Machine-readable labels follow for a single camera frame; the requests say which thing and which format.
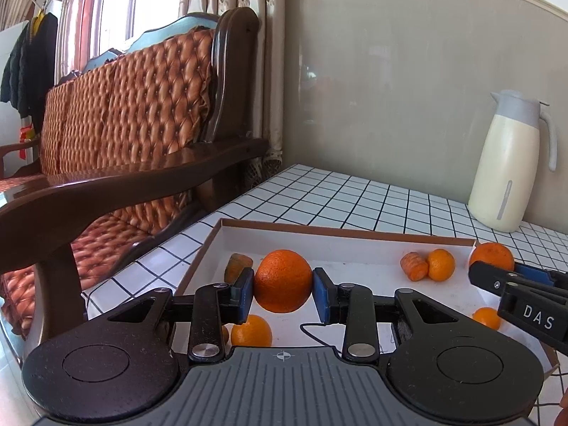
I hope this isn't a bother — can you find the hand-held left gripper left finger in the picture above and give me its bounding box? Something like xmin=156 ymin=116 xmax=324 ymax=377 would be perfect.
xmin=104 ymin=267 xmax=255 ymax=363

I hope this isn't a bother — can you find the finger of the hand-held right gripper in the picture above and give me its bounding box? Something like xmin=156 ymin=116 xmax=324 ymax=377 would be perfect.
xmin=469 ymin=261 xmax=568 ymax=306
xmin=515 ymin=264 xmax=568 ymax=291

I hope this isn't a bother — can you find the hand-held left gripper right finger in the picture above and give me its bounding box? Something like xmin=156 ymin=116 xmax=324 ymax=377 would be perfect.
xmin=313 ymin=267 xmax=460 ymax=362

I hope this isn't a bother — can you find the orange tangerine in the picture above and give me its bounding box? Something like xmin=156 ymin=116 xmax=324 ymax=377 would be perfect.
xmin=469 ymin=242 xmax=515 ymax=272
xmin=254 ymin=250 xmax=313 ymax=314

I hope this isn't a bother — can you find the small orange mandarin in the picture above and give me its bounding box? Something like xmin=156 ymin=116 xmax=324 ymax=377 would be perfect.
xmin=471 ymin=306 xmax=502 ymax=331
xmin=230 ymin=315 xmax=273 ymax=348

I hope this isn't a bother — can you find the yellowish orange mandarin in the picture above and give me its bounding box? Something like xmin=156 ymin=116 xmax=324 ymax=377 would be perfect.
xmin=427 ymin=248 xmax=456 ymax=282

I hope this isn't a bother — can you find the brown cardboard box tray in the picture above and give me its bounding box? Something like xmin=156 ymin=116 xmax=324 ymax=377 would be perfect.
xmin=171 ymin=217 xmax=561 ymax=378

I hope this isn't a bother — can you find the white checked tablecloth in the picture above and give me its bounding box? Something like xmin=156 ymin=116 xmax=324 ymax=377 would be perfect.
xmin=80 ymin=163 xmax=568 ymax=426

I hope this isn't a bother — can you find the cream thermos jug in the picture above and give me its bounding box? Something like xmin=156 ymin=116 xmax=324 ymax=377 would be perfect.
xmin=468 ymin=89 xmax=558 ymax=233

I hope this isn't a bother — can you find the orange tufted sofa cushion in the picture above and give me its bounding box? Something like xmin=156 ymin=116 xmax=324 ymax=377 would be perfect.
xmin=0 ymin=27 xmax=216 ymax=338

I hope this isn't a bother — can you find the black hanging jacket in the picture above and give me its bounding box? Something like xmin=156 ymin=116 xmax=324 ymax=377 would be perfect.
xmin=20 ymin=11 xmax=59 ymax=134

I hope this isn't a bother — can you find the red-brown framed window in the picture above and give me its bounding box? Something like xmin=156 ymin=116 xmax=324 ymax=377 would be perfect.
xmin=58 ymin=0 xmax=187 ymax=76

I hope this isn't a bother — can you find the dark green hanging jacket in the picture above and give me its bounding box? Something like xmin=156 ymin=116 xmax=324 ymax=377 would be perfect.
xmin=0 ymin=22 xmax=29 ymax=107

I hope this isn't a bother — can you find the dark wooden sofa frame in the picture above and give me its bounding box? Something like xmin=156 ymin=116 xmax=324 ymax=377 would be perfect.
xmin=0 ymin=6 xmax=271 ymax=365

